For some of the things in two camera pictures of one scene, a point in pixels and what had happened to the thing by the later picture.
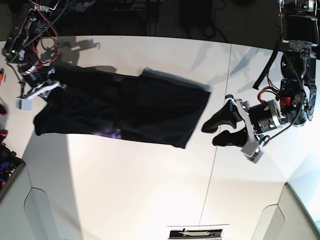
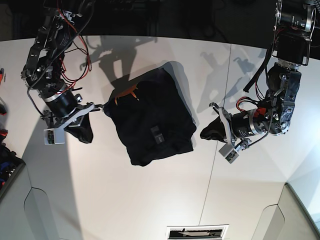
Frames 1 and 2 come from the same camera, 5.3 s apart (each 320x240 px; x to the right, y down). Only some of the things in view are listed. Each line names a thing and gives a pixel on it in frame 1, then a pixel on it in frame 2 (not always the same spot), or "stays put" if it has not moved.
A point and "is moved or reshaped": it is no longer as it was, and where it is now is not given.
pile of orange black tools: x=9 y=161 stays put
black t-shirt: x=154 y=106 is moved or reshaped
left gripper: x=36 y=76 to x=63 y=109
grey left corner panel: x=25 y=213 stays put
